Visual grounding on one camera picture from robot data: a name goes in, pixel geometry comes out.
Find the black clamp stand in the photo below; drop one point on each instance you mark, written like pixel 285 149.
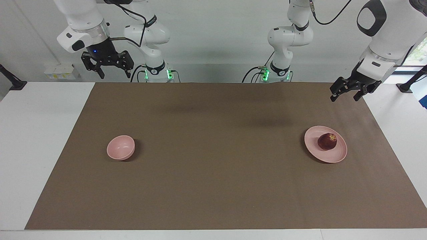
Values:
pixel 407 86
pixel 15 84

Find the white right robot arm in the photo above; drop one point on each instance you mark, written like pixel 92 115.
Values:
pixel 83 16

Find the white wall socket strip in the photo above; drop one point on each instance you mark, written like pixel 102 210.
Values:
pixel 61 71

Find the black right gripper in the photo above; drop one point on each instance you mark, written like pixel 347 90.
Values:
pixel 103 53

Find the blue object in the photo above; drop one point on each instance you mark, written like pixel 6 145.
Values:
pixel 424 101

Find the pink plate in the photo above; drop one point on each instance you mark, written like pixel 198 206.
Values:
pixel 318 151

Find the pink bowl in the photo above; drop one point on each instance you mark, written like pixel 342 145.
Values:
pixel 120 146

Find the dark red apple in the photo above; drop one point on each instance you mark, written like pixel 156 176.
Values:
pixel 327 142

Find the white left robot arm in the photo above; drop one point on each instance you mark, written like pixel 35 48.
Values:
pixel 290 36

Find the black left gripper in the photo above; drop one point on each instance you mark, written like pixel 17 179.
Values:
pixel 363 78

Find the brown table mat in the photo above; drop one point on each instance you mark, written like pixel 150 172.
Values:
pixel 217 166

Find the window with green view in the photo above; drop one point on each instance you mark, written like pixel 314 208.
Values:
pixel 418 55

